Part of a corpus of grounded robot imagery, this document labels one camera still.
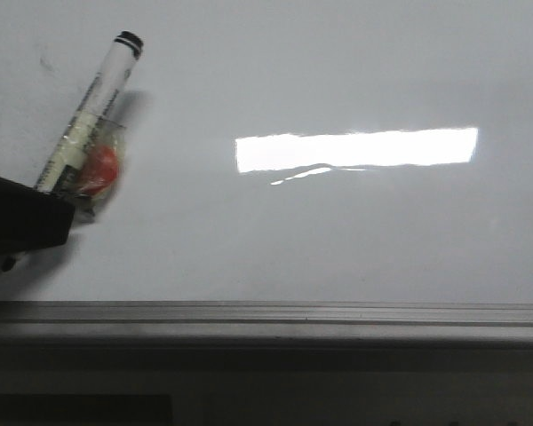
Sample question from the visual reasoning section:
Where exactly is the grey aluminium whiteboard tray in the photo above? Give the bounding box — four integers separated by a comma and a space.
0, 301, 533, 349

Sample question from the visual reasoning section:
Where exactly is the red magnet taped to marker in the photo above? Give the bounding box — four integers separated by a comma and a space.
77, 145, 119, 197

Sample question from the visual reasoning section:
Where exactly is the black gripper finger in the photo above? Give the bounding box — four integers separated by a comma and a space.
0, 177, 75, 255

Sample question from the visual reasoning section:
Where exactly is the white whiteboard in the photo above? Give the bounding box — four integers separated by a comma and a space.
0, 1, 533, 304

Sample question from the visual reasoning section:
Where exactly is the white black whiteboard marker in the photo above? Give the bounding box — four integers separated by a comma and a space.
35, 31, 143, 193

